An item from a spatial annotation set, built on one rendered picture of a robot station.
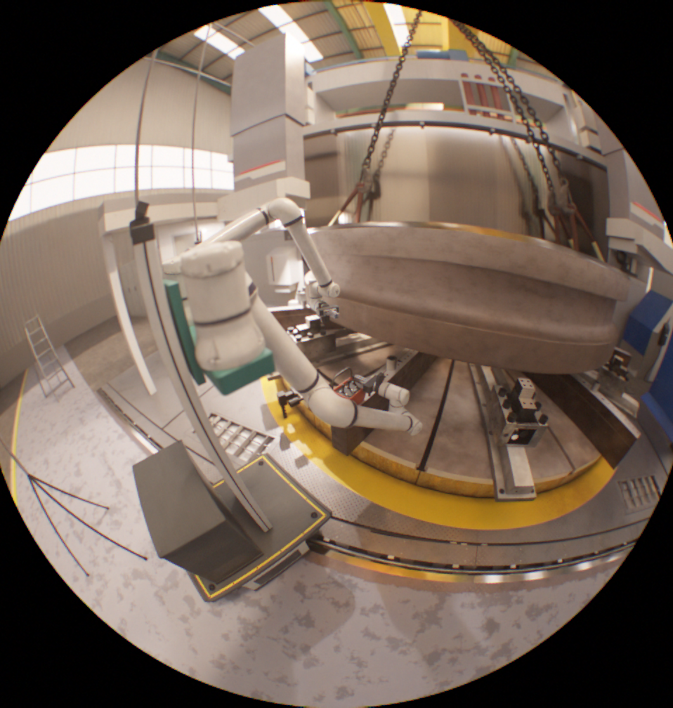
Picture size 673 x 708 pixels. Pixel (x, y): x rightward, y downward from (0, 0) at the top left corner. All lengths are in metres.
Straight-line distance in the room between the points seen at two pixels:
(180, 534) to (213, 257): 0.94
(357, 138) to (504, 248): 4.25
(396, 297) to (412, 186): 3.29
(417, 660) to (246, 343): 1.80
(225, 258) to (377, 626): 1.80
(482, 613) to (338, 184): 6.00
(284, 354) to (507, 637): 2.08
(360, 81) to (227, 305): 7.49
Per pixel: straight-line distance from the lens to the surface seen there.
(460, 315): 1.74
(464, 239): 1.57
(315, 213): 5.27
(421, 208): 4.77
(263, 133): 4.53
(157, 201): 3.67
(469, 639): 1.84
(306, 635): 1.70
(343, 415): 0.89
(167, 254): 3.76
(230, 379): 0.57
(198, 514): 1.04
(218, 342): 0.56
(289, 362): 0.84
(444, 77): 7.66
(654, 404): 5.57
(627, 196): 4.91
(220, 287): 0.53
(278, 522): 1.49
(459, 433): 1.99
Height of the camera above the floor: 1.67
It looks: 28 degrees down
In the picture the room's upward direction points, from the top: 3 degrees counter-clockwise
